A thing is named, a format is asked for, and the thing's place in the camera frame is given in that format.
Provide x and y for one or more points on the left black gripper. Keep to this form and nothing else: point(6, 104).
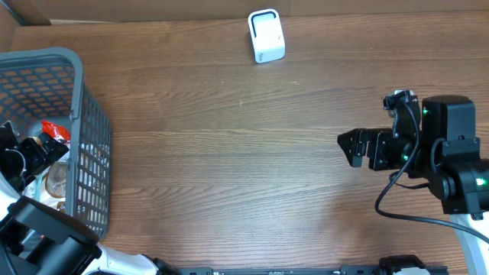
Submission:
point(39, 142)

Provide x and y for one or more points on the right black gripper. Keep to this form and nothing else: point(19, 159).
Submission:
point(357, 137)

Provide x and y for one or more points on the brown white cookie pouch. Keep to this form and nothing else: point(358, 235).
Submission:
point(49, 188)

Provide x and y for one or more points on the orange cracker sleeve package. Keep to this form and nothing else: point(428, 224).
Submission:
point(54, 131)

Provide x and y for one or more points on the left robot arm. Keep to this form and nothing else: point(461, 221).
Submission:
point(37, 239)

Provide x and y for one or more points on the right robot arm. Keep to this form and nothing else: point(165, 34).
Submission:
point(434, 139)

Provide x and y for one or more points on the white barcode scanner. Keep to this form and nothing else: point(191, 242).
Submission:
point(267, 37)

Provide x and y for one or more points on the grey plastic basket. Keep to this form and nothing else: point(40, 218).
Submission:
point(48, 85)

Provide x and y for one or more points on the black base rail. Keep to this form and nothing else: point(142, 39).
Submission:
point(346, 269)

